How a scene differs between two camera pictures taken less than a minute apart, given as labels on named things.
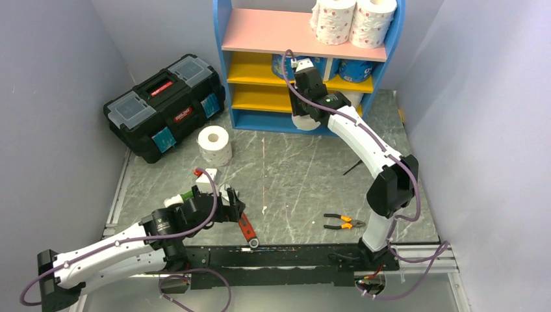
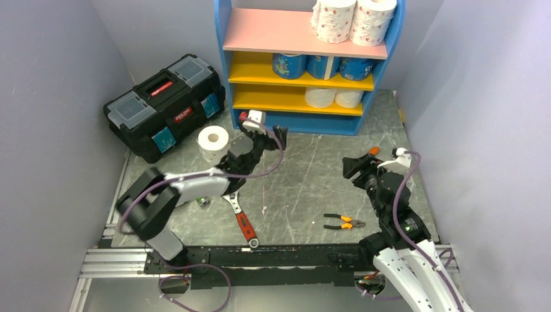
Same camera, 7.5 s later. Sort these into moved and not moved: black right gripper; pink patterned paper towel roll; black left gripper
Moved: black right gripper; black left gripper
Not moved: pink patterned paper towel roll
